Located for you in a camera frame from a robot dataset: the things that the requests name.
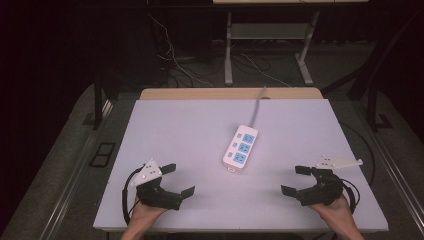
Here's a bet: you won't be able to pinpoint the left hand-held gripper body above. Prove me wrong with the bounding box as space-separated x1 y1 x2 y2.
130 158 183 211

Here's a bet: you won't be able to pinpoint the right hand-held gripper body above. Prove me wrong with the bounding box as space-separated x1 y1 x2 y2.
295 154 365 207

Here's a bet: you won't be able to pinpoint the white power strip blue sockets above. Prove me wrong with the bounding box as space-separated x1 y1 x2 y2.
222 124 260 174

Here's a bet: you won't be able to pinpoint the person's left hand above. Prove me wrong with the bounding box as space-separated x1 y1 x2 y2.
127 199 168 232

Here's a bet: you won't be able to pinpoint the person's right hand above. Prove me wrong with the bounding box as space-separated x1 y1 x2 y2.
307 195 357 230

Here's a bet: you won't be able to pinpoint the black stand leg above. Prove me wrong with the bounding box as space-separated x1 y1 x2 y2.
92 63 116 131
365 79 394 132

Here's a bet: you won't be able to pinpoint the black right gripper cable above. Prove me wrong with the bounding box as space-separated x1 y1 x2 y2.
340 177 362 215

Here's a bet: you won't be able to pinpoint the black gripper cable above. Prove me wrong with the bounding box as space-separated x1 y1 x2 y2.
340 177 362 215
121 166 145 226

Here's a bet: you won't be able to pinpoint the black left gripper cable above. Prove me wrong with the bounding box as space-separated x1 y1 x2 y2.
121 166 145 226

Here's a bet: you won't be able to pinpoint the black floor cable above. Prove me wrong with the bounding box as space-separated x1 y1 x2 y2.
339 121 377 188

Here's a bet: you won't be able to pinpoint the black floor socket frame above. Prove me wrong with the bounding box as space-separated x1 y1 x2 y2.
88 142 117 168

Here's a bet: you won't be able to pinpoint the aluminium floor rail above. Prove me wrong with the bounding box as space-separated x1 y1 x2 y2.
353 99 424 235
39 99 115 240

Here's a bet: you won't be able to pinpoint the grey power strip cable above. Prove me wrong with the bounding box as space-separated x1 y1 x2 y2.
248 86 268 128

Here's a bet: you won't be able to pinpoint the white floor cable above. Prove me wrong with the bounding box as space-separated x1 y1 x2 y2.
147 12 215 88

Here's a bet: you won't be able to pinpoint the grey metal desk frame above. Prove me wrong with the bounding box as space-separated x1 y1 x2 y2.
223 10 315 87

